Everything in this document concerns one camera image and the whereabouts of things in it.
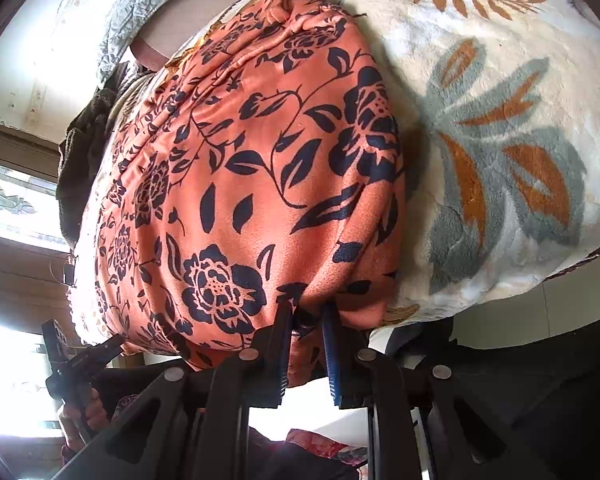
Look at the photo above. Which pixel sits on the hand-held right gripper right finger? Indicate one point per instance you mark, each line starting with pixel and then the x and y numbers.
pixel 333 360

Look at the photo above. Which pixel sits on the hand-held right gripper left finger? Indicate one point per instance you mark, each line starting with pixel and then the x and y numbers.
pixel 282 360

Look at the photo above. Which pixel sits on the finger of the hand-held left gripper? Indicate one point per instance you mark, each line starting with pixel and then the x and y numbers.
pixel 102 350
pixel 54 340

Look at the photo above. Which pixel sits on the orange black floral garment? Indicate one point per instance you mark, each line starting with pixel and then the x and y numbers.
pixel 260 170

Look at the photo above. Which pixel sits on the person's left hand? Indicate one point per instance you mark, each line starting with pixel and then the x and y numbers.
pixel 92 410

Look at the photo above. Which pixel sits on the red floral clothing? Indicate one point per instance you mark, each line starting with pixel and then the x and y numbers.
pixel 310 447

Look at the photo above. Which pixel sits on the window with patterned glass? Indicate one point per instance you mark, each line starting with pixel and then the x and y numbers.
pixel 15 210

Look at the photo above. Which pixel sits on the dark brown towel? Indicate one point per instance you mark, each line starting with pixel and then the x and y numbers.
pixel 77 170

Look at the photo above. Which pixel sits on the pink quilted mattress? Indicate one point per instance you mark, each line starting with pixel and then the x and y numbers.
pixel 180 35

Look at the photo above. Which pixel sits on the cream leaf-print fleece blanket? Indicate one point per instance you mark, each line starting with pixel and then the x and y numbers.
pixel 505 70

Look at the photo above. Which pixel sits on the grey quilted bedspread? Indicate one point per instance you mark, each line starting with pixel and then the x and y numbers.
pixel 130 10

